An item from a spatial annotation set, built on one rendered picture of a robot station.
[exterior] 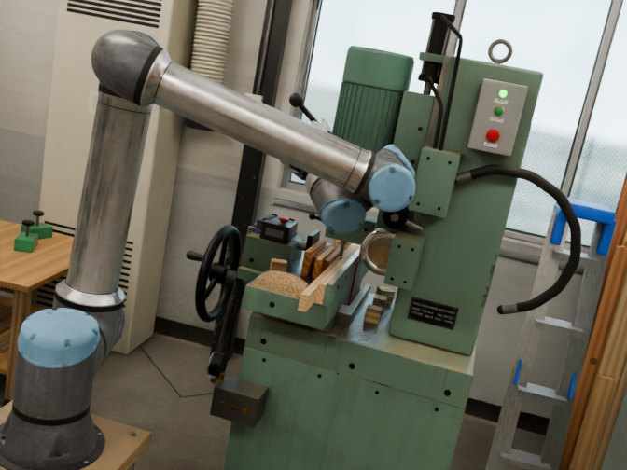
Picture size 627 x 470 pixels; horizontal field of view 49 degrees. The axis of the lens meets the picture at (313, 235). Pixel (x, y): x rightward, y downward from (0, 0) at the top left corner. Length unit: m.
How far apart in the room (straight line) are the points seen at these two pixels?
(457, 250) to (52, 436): 1.01
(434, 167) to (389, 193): 0.35
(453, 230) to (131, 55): 0.88
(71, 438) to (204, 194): 2.00
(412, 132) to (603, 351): 1.54
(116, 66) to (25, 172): 2.46
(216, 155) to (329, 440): 1.78
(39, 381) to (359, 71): 1.02
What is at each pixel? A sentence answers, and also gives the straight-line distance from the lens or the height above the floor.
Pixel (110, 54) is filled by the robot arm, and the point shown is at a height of 1.39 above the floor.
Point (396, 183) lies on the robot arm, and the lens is 1.31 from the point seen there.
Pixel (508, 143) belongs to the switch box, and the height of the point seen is 1.35.
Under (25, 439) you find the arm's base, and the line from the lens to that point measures 1.52.
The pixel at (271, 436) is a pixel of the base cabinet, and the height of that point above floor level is 0.48.
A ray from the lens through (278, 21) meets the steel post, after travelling 3.12.
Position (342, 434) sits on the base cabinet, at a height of 0.55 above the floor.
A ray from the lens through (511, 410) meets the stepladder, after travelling 2.59.
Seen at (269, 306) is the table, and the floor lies 0.86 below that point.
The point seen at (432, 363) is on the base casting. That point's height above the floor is 0.80.
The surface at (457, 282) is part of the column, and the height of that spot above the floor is 0.99.
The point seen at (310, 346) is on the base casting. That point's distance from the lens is 1.77.
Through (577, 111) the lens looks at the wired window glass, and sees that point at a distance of 3.20.
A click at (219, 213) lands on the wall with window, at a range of 3.32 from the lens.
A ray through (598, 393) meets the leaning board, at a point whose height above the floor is 0.41.
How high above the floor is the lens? 1.44
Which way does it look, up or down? 13 degrees down
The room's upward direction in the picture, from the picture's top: 11 degrees clockwise
